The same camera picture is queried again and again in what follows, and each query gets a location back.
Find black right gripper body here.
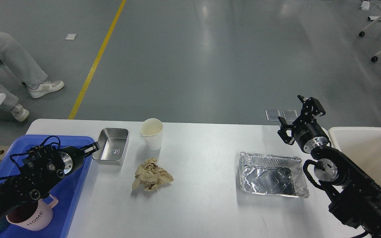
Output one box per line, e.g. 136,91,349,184
291,120,330,154

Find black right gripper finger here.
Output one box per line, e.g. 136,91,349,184
297,95,326,122
277,116,295,145

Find white plastic bin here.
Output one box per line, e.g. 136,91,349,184
328,127,381,186

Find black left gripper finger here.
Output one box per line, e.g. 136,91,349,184
80,142,100,156

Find crumpled brown paper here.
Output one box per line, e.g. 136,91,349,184
132,158,174,191

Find pink mug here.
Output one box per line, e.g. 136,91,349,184
6,195,59,231

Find clear floor plate left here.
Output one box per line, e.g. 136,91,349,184
266,109,281,121

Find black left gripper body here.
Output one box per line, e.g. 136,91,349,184
58,147,85,174

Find white sneaker far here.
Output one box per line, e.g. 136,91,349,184
27,80,65,99

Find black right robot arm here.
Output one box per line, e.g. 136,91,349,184
277,95,381,238

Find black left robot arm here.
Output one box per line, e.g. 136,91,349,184
0,142,100,218

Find aluminium foil tray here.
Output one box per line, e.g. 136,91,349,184
238,151,310,198

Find white paper cup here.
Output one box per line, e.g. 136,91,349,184
139,118,163,151

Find person's legs in jeans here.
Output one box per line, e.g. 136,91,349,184
0,32,48,111

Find blue plastic tray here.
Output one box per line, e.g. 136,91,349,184
0,135,94,238

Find clear floor plate right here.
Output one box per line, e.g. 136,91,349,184
282,109,298,121

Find clear floor plate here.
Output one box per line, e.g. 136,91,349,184
266,109,281,121
282,109,298,121

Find stainless steel rectangular container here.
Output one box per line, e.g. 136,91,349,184
92,128,129,166

